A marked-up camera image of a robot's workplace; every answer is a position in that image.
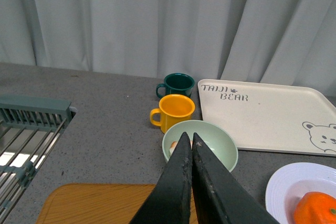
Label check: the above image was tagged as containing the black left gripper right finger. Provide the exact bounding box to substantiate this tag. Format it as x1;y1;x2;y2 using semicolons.
192;133;278;223

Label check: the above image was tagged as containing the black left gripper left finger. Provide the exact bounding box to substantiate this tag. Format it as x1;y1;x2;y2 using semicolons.
130;132;193;223

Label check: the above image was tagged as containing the white round plate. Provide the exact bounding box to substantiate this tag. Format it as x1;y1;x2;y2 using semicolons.
265;162;335;223

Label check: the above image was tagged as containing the orange mandarin fruit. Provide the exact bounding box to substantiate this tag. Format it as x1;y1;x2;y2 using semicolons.
293;191;335;223

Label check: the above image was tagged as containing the light green bowl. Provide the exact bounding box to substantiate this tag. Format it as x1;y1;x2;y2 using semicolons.
162;120;238;172

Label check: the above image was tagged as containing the toy fried egg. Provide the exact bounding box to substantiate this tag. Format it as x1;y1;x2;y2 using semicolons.
169;141;178;156

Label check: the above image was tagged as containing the yellow mug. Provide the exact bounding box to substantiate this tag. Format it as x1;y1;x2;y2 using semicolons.
150;94;195;133

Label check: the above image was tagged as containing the wooden cutting board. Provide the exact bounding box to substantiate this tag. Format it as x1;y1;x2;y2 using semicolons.
35;183;198;224

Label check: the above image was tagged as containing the beige bear serving tray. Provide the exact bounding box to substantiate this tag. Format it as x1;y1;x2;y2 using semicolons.
198;79;335;156

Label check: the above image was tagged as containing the dark green mug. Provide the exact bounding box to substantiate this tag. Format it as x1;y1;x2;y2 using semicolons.
155;73;195;99

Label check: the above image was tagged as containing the green metal dish rack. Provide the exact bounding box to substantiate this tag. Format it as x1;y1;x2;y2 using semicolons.
1;94;77;222

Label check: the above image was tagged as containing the white curtain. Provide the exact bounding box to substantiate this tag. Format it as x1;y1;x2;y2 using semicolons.
1;0;335;96

